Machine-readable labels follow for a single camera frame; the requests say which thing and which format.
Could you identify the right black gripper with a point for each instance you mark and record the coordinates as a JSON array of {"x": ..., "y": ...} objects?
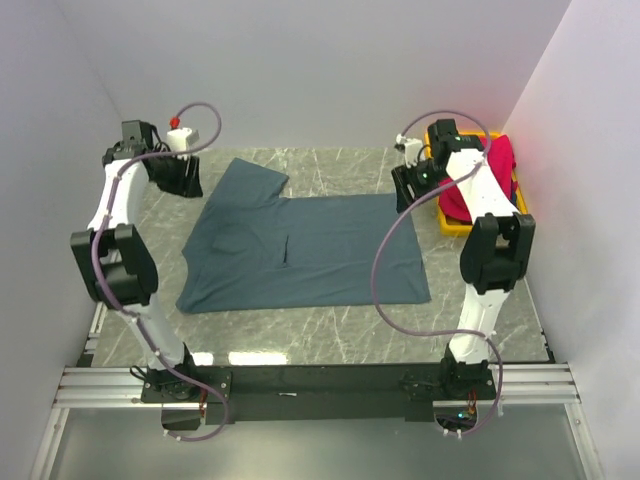
[{"x": 402, "y": 177}]

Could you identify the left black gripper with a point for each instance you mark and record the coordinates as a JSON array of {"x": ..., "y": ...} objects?
[{"x": 187, "y": 186}]

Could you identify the blue-grey t-shirt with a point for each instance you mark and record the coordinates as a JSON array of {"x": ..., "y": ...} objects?
[{"x": 252, "y": 248}]

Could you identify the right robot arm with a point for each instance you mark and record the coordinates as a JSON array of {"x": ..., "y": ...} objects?
[{"x": 495, "y": 255}]

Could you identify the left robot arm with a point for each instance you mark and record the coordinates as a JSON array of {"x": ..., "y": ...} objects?
[{"x": 114, "y": 262}]

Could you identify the red t-shirt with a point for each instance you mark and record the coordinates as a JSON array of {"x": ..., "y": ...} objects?
[{"x": 501, "y": 161}]

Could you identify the yellow plastic bin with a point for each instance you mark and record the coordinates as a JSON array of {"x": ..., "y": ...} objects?
[{"x": 451, "y": 227}]

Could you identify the black base beam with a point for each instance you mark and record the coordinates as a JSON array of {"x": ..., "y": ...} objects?
[{"x": 310, "y": 392}]

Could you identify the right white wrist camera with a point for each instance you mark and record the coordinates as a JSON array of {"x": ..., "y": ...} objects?
[{"x": 410, "y": 148}]

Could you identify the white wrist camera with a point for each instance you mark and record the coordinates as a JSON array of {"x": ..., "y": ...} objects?
[
  {"x": 410, "y": 148},
  {"x": 180, "y": 138}
]

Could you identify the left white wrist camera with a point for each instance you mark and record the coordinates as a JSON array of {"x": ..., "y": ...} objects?
[{"x": 180, "y": 138}]

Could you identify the aluminium rail frame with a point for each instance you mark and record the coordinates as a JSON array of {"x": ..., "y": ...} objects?
[{"x": 538, "y": 423}]

